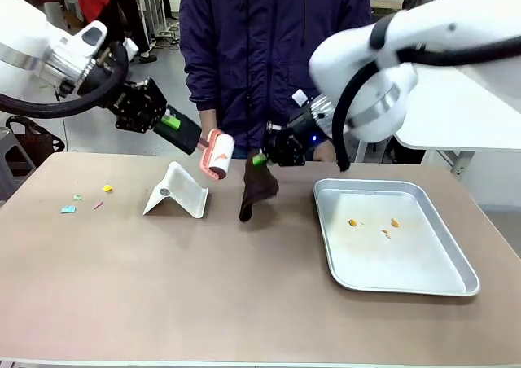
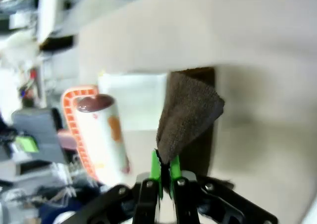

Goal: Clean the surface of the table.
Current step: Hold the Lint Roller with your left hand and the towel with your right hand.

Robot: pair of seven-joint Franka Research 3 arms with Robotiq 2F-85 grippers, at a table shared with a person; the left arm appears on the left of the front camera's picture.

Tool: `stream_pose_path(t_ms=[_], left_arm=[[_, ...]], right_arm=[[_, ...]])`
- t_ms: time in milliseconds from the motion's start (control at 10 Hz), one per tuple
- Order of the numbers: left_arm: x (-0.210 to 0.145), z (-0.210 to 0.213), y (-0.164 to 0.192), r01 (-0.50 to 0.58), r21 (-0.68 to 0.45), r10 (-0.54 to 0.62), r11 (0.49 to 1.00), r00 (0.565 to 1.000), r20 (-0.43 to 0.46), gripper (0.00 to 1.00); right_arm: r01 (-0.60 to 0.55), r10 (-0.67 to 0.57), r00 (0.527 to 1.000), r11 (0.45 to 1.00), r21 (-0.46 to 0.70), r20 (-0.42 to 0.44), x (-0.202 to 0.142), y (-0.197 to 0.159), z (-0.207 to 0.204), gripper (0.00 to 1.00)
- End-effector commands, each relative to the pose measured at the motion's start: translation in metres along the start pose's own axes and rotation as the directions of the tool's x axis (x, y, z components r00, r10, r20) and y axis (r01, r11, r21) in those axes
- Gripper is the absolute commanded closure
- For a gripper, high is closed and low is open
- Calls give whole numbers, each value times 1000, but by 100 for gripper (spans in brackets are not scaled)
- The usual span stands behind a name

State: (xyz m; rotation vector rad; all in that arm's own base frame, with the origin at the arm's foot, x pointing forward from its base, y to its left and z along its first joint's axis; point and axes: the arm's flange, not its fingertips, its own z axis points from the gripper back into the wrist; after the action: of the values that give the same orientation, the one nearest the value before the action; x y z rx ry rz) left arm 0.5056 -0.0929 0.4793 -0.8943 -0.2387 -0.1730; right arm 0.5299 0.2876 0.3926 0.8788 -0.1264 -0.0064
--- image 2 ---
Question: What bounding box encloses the lint roller with orange frame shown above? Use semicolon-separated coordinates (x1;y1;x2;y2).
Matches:
60;84;132;184

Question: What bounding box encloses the brown terry cloth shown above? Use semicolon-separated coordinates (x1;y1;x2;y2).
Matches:
156;67;226;175

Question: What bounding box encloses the white folded roller stand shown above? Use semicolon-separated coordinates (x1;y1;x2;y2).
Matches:
97;71;168;132

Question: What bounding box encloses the green flat object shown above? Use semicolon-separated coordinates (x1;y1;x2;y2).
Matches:
14;135;40;153

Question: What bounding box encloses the grey box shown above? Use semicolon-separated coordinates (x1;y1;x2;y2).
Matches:
11;107;68;163

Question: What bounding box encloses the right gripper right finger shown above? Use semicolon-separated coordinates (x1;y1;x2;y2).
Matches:
169;154;278;224

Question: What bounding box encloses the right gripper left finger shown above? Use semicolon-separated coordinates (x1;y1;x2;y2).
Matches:
71;148;164;224

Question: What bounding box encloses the white upright panel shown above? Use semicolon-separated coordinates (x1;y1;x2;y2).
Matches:
36;0;65;44

